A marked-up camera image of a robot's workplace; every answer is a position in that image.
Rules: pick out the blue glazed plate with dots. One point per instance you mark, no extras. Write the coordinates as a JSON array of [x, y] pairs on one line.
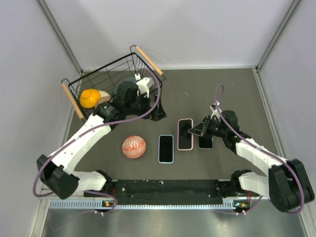
[[130, 79]]

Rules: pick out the brown ceramic bowl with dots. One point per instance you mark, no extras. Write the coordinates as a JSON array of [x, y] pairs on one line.
[[104, 99]]

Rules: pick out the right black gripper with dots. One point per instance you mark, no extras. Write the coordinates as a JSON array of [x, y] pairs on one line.
[[199, 129]]

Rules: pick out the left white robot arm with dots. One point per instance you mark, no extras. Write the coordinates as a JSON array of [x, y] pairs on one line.
[[57, 171]]

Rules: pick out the light blue phone case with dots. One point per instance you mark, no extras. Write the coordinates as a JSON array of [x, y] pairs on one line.
[[159, 148]]

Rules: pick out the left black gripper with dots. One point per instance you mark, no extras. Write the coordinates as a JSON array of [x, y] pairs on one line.
[[158, 114]]

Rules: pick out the teal phone black screen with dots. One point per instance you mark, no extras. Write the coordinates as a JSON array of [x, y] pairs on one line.
[[205, 143]]

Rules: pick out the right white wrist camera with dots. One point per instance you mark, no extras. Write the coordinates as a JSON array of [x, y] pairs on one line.
[[215, 111]]

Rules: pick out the pink phone case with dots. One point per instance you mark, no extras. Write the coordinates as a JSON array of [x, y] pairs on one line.
[[178, 138]]

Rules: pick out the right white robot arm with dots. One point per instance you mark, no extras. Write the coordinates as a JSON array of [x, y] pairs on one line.
[[285, 182]]

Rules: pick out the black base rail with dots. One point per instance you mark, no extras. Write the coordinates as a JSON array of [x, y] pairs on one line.
[[171, 192]]

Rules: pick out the yellow ribbed bowl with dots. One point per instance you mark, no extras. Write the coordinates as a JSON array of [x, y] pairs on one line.
[[89, 98]]

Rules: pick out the cream patterned bowl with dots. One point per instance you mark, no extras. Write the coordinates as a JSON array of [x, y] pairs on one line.
[[104, 93]]

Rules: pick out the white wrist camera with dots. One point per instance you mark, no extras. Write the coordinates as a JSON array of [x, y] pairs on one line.
[[144, 84], [215, 111]]

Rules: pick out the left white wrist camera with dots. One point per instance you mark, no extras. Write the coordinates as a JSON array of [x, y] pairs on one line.
[[144, 84]]

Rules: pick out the red patterned bowl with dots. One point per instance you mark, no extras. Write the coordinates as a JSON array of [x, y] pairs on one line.
[[133, 146]]

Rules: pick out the black wire dish basket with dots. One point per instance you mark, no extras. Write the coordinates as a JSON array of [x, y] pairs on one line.
[[106, 77]]

